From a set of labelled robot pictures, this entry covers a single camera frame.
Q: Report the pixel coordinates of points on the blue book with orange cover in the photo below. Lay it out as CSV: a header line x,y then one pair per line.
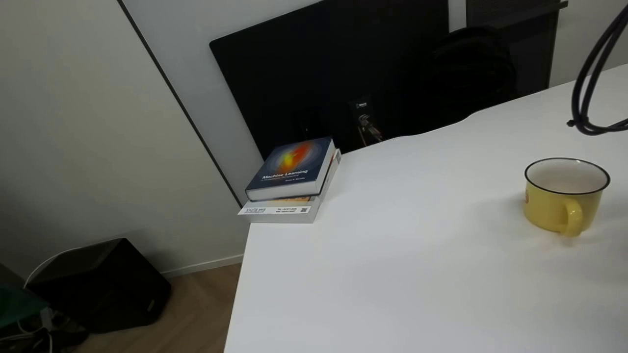
x,y
295,167

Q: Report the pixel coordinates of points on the stack of books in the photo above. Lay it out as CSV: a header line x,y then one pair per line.
x,y
287,208

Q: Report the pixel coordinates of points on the large black monitor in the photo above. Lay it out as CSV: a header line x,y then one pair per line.
x,y
314,71

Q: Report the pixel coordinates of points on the black office chair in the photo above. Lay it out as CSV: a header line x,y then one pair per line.
x,y
468,75

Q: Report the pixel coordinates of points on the black box on floor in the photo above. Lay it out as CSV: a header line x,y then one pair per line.
x,y
104,285

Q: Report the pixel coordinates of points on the yellow enamel mug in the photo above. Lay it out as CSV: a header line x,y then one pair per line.
x,y
556,202

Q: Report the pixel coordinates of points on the black cabinet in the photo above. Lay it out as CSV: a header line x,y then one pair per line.
x,y
522,45

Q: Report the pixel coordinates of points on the green cloth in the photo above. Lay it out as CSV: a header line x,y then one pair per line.
x,y
16,306

